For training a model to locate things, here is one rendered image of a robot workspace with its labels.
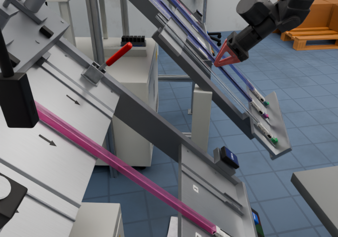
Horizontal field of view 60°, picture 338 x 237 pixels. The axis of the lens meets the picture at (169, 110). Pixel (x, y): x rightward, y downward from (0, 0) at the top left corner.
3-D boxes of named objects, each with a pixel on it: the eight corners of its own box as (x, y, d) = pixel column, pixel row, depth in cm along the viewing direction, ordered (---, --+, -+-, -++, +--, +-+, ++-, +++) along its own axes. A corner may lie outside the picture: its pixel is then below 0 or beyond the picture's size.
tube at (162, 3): (264, 116, 97) (267, 115, 96) (264, 119, 96) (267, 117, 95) (156, -1, 83) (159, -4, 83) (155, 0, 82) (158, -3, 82)
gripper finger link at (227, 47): (206, 60, 86) (232, 40, 82) (208, 52, 92) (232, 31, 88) (222, 76, 88) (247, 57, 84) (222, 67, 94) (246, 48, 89)
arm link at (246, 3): (303, 24, 74) (298, 0, 78) (281, -3, 67) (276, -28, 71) (260, 46, 82) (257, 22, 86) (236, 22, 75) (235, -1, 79)
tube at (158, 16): (272, 140, 89) (276, 139, 89) (273, 143, 88) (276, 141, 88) (156, 15, 75) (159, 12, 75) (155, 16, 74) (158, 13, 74)
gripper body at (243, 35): (228, 45, 81) (251, 27, 77) (229, 34, 89) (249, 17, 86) (243, 62, 82) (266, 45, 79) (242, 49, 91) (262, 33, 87)
